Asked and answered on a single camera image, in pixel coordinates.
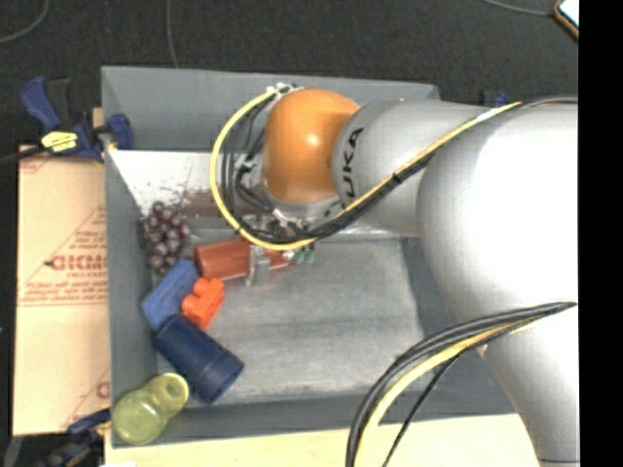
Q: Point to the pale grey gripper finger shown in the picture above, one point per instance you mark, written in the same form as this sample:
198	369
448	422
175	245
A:
261	269

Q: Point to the red-brown flat block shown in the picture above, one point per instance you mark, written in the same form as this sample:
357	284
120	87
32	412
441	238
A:
221	259

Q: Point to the orange toy brick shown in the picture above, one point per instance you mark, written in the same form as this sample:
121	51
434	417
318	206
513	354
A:
203	302

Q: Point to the grey metal bin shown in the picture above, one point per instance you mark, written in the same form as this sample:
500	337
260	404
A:
316	319

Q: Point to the blue toy brick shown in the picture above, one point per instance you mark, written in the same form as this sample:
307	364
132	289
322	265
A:
168	295

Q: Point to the purple toy grape bunch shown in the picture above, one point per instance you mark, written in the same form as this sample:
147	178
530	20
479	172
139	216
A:
163	239

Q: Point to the dark blue cup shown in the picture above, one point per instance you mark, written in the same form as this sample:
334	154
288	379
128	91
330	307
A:
199	358

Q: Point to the brown cardboard board, red print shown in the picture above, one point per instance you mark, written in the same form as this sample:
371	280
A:
58	309

